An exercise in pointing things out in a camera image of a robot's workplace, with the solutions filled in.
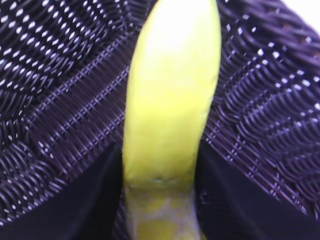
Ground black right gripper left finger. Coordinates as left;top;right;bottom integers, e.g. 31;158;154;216
0;143;122;240

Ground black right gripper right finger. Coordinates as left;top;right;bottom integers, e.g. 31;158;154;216
196;142;320;240

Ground yellow plastic banana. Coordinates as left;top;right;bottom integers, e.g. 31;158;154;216
122;0;221;240

